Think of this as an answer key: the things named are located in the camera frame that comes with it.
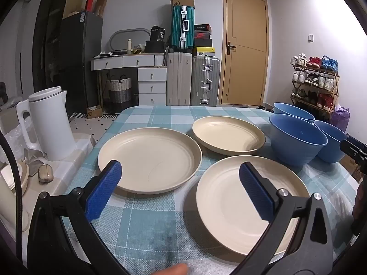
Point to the dark grey refrigerator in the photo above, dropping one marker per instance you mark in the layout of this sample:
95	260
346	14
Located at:
77	63

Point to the silver suitcase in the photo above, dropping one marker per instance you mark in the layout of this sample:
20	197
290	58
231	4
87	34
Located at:
205	80

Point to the yellow black shoe box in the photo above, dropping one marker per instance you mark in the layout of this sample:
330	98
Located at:
204	51

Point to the teal suitcase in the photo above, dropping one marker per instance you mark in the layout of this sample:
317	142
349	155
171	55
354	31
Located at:
182	25

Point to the red shoe box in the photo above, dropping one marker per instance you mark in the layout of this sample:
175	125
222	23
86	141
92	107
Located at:
202	35

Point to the black printed bag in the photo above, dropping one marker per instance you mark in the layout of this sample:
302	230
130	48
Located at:
158	33

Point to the red paper bag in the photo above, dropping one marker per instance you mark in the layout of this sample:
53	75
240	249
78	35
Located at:
90	3

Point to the wooden shoe rack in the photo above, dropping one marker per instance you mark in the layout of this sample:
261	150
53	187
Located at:
336	90

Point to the plain black shoe box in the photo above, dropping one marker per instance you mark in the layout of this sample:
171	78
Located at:
203	42

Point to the blue bowl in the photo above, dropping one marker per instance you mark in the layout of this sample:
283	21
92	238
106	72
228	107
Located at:
332	146
298	143
295	111

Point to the woven laundry basket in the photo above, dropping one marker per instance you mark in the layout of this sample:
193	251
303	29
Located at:
119	91

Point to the person's left hand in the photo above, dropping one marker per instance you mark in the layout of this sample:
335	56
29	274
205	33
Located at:
175	269

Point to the open cardboard box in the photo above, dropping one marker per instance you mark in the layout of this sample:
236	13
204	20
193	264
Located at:
183	0

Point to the purple bag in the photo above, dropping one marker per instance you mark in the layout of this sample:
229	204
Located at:
341	117

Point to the white side cabinet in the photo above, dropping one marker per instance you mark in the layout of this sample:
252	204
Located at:
57	177

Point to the clear plastic bag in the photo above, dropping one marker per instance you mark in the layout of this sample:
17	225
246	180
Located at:
14	137

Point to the printed cardboard box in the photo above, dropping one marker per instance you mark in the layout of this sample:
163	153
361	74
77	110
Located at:
351	169

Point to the tan wooden door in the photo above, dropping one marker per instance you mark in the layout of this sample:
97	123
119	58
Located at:
246	48

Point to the dark glass wardrobe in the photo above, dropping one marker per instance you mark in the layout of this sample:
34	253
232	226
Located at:
48	48

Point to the white drawer dresser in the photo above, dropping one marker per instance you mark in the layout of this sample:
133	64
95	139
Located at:
152	87

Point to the shoe rack with shoes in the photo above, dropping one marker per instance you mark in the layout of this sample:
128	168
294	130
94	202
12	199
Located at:
315	83

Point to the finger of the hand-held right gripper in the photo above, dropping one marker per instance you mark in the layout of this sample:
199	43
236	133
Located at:
351	147

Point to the beige suitcase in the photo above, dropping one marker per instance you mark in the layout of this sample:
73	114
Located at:
179	80

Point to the brown cardboard box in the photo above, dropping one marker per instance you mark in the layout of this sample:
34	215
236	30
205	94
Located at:
101	5

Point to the white electric kettle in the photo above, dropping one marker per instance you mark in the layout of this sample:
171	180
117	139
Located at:
51	126

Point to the small beige case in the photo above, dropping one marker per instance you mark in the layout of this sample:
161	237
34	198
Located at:
44	173

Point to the cream bowl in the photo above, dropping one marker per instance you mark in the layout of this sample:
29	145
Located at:
11	177

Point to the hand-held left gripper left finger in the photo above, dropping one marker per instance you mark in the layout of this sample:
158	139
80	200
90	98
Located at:
104	190

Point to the oval mirror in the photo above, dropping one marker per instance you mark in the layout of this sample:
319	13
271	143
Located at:
120	38

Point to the beige plate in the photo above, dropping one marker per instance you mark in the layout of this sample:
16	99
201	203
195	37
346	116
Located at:
223	206
229	136
149	160

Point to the small cardboard box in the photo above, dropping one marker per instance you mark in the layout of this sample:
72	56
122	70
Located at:
94	111

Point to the white bottle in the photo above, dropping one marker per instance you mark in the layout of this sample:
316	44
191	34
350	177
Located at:
129	45

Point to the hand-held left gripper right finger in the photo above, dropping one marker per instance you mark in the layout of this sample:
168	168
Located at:
255	190

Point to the dotted white floor mat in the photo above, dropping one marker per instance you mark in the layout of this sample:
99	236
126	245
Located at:
86	127

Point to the plaid teal tablecloth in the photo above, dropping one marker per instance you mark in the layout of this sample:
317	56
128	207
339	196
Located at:
149	220

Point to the striped dark rug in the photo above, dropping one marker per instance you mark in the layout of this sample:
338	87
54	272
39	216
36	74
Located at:
94	115

